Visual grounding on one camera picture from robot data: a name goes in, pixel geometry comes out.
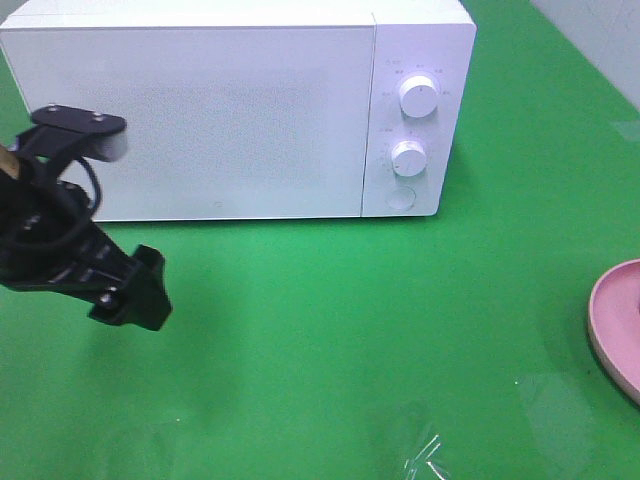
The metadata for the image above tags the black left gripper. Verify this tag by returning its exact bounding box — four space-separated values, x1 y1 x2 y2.
1 169 172 331

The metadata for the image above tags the white microwave door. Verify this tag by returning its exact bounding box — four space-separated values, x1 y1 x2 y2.
1 26 374 221

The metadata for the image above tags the white microwave knob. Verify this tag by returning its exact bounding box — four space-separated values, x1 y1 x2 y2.
391 141 427 177
399 74 439 118

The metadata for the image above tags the pink plate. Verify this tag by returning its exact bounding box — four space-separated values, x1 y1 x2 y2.
587 259 639 405

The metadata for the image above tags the white microwave oven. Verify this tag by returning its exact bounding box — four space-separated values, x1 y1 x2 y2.
1 1 477 222

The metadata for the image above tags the white round door button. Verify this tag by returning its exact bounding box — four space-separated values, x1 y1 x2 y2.
385 186 416 211

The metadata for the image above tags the green table mat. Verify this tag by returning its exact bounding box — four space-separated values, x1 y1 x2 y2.
1 1 639 479

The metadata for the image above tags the white partition panel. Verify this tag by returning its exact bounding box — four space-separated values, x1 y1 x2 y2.
531 0 639 108

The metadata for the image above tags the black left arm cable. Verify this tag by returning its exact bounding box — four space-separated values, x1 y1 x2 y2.
0 154 104 251

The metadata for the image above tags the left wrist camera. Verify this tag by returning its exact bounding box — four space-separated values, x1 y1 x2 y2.
15 104 128 175

